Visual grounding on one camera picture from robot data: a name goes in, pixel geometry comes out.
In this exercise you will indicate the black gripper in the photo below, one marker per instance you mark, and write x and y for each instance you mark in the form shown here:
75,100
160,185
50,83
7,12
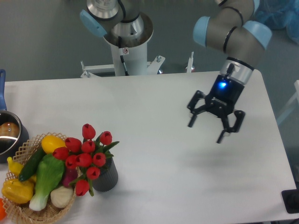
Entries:
223,98

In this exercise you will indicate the red tulip bouquet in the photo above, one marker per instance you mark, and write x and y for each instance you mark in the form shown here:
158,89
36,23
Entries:
88,155

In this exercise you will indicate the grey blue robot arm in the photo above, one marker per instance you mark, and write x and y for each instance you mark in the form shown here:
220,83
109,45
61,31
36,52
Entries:
232,31

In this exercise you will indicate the dark grey ribbed vase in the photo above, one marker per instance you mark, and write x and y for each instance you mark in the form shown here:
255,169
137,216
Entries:
108,177

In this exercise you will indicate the blue plastic bag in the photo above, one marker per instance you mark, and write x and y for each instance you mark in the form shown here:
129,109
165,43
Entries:
280,14

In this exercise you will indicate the black device at table edge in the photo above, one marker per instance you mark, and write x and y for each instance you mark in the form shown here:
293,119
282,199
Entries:
291,200

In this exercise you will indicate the purple red radish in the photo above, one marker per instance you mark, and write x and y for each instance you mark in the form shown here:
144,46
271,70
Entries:
69,176

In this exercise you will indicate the yellow squash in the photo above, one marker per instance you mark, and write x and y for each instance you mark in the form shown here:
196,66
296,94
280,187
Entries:
50,143

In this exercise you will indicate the green bok choy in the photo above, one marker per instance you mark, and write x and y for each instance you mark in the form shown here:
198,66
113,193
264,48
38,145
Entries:
49,174

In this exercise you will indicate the cream white garlic bulb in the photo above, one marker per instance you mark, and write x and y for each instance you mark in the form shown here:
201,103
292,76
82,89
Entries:
61,196

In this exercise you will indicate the green cucumber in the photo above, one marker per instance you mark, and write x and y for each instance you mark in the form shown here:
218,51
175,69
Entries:
31,166

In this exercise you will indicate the small yellow banana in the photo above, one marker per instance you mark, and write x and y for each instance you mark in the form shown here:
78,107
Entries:
16,169

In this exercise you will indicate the yellow corn cob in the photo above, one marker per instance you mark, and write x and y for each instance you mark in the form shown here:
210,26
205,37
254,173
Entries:
18,192

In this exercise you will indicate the woven wicker basket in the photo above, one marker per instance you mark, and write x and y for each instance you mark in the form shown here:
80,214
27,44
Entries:
21,213

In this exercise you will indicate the orange fruit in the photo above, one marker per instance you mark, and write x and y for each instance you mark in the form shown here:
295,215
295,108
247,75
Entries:
2,210

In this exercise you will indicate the white frame at right edge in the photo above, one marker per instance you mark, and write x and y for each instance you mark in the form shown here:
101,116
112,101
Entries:
289,106

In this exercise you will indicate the dark pot with blue handle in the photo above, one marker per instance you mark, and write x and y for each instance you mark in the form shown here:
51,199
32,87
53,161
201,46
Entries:
12,132

